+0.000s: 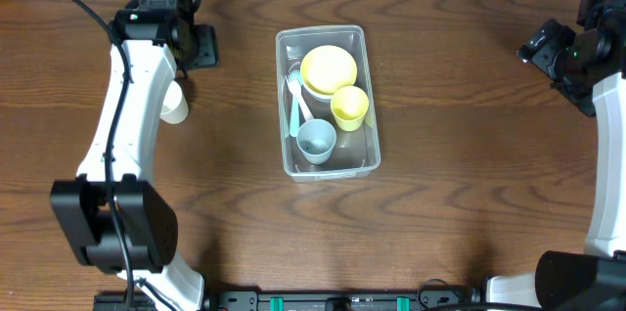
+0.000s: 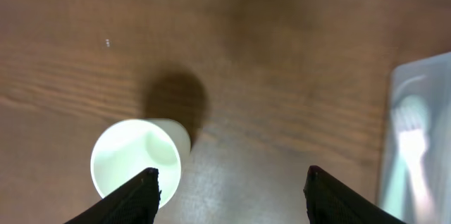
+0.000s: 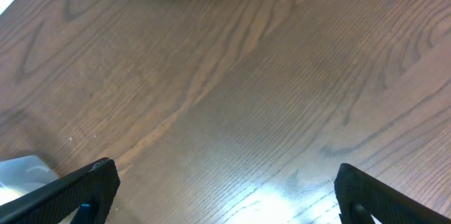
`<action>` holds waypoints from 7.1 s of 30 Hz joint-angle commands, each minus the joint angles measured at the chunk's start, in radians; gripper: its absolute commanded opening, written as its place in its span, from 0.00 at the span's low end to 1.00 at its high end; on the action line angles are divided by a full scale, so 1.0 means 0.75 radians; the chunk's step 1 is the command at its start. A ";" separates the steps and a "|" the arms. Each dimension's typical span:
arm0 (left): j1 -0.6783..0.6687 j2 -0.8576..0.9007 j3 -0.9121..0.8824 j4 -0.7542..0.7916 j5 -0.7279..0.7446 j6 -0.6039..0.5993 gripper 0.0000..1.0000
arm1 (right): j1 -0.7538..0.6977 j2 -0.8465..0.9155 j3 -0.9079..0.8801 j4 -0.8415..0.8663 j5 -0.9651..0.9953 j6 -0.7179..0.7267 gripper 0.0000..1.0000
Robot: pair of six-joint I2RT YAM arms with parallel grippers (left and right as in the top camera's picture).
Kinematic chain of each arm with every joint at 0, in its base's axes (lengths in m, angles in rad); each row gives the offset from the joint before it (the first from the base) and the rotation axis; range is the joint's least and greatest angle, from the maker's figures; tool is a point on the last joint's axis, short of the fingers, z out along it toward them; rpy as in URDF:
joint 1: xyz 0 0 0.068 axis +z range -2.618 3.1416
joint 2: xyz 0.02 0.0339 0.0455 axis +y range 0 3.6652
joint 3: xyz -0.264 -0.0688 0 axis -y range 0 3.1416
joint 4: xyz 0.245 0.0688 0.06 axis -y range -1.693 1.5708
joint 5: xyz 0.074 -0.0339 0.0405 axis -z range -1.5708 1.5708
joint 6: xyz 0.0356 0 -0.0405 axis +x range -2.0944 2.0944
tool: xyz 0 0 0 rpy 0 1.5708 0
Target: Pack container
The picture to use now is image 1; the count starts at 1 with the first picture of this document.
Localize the white plastic cup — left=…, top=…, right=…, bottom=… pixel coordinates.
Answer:
left=160, top=81, right=189, bottom=124

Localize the white plastic fork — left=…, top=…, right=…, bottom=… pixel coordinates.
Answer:
left=286, top=74, right=314, bottom=122

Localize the mint green plastic spoon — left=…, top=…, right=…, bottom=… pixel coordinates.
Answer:
left=290, top=68, right=302, bottom=138

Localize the white plastic bowl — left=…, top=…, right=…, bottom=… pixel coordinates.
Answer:
left=302, top=82, right=333, bottom=103

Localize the yellow plastic bowl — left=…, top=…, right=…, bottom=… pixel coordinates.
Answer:
left=300, top=45, right=358, bottom=96

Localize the grey plastic cup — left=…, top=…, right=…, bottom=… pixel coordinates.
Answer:
left=296, top=118, right=337, bottom=165

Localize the yellow plastic cup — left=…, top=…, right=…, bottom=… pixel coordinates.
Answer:
left=331, top=86, right=370, bottom=131

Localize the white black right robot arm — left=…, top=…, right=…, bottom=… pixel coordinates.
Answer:
left=475, top=0, right=625, bottom=310

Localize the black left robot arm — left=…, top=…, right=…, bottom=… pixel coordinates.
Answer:
left=50, top=0, right=219, bottom=310

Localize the clear plastic container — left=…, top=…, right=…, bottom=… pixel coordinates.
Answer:
left=276, top=25, right=380, bottom=182

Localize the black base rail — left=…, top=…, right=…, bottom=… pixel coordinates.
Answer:
left=92, top=287, right=485, bottom=311

